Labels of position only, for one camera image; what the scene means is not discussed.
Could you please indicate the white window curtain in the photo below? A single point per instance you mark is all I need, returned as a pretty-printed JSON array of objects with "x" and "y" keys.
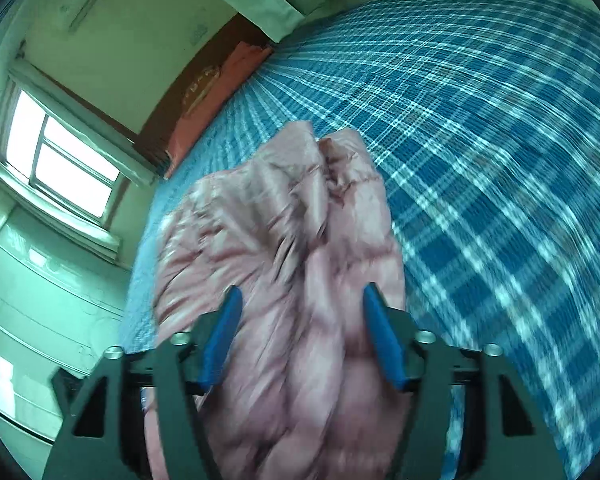
[
  {"x": 55, "y": 222},
  {"x": 90, "y": 110}
]

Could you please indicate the pink padded jacket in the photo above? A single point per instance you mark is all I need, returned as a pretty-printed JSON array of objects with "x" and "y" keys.
[{"x": 290, "y": 260}]

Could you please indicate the salmon red pillow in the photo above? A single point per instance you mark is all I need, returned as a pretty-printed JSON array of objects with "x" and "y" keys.
[{"x": 215, "y": 105}]

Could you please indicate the white wardrobe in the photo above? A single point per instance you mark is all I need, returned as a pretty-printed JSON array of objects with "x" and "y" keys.
[{"x": 35, "y": 310}]

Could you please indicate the bed with blue plaid sheet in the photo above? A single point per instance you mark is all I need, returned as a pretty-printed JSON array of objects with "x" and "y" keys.
[{"x": 480, "y": 160}]

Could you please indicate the dark wooden headboard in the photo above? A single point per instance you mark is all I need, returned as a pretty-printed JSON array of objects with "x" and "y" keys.
[{"x": 180, "y": 100}]

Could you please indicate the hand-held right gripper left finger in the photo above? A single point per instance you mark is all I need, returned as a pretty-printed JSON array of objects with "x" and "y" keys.
[{"x": 220, "y": 335}]

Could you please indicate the window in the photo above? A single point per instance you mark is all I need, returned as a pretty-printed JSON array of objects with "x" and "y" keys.
[{"x": 60, "y": 160}]

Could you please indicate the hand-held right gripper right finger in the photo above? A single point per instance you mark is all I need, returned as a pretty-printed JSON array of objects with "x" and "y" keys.
[{"x": 385, "y": 340}]

